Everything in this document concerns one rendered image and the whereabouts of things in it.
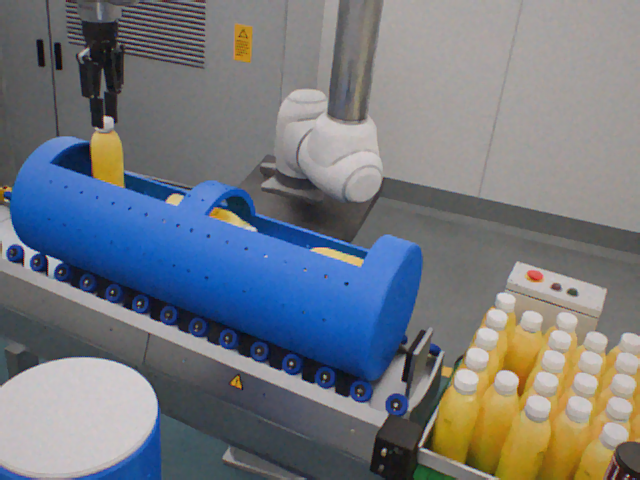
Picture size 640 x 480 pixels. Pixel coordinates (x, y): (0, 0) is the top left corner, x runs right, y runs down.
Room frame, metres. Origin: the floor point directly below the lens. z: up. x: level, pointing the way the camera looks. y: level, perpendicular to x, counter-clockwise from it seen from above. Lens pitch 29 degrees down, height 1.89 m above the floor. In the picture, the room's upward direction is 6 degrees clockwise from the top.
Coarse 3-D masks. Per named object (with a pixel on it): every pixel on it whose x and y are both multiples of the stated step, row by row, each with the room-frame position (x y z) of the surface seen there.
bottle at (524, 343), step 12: (516, 336) 1.18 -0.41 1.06; (528, 336) 1.17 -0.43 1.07; (540, 336) 1.18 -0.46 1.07; (516, 348) 1.17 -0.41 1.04; (528, 348) 1.16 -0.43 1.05; (540, 348) 1.17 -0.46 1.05; (504, 360) 1.18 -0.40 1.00; (516, 360) 1.16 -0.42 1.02; (528, 360) 1.16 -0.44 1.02; (516, 372) 1.16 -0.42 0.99; (528, 372) 1.16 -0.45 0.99
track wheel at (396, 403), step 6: (390, 396) 1.06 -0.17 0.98; (396, 396) 1.06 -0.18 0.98; (402, 396) 1.06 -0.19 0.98; (390, 402) 1.05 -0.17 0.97; (396, 402) 1.05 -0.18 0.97; (402, 402) 1.05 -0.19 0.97; (408, 402) 1.05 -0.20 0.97; (390, 408) 1.04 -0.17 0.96; (396, 408) 1.04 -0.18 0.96; (402, 408) 1.04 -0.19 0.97; (396, 414) 1.03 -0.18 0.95; (402, 414) 1.03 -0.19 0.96
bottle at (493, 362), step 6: (474, 342) 1.13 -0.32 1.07; (468, 348) 1.12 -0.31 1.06; (480, 348) 1.11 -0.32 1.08; (486, 348) 1.10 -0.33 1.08; (492, 348) 1.10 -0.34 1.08; (492, 354) 1.10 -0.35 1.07; (498, 354) 1.11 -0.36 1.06; (492, 360) 1.09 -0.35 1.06; (498, 360) 1.10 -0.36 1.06; (492, 366) 1.09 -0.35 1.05; (498, 366) 1.10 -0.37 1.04; (492, 372) 1.09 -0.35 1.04; (492, 378) 1.09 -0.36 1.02; (492, 384) 1.09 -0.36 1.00
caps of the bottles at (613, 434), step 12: (624, 336) 1.16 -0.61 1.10; (636, 336) 1.16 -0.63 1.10; (636, 348) 1.13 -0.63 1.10; (624, 360) 1.08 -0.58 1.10; (636, 360) 1.08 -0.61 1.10; (612, 384) 1.02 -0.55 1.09; (624, 384) 1.01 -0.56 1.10; (612, 408) 0.94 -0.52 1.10; (624, 408) 0.94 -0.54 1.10; (612, 432) 0.88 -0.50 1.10; (624, 432) 0.88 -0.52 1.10; (612, 444) 0.87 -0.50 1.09
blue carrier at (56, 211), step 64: (64, 192) 1.35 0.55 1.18; (128, 192) 1.33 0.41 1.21; (192, 192) 1.32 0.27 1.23; (64, 256) 1.34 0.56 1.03; (128, 256) 1.25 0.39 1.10; (192, 256) 1.20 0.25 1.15; (256, 256) 1.17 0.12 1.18; (320, 256) 1.15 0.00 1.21; (384, 256) 1.15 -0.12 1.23; (256, 320) 1.13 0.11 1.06; (320, 320) 1.08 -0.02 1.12; (384, 320) 1.09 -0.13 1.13
